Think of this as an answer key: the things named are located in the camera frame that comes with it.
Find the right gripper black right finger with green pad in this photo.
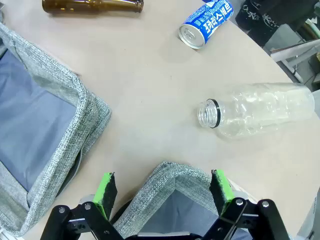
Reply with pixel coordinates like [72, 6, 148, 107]
[199, 169, 289, 240]

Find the grey fabric basket labelled Can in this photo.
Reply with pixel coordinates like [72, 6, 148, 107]
[111, 161, 253, 240]

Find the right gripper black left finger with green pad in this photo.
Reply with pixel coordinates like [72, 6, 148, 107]
[39, 171, 125, 240]

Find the clear plastic bottle black ring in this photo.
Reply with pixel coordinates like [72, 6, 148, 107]
[196, 82, 316, 140]

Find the black white-patterned garment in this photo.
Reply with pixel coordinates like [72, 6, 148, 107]
[236, 0, 320, 47]

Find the brown glass bottle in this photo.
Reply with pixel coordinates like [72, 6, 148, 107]
[41, 0, 145, 16]

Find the grey fabric basket labelled Plastic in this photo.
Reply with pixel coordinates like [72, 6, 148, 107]
[0, 22, 112, 238]

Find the blue Pocari Sweat can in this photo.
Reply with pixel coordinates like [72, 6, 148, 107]
[177, 0, 235, 50]

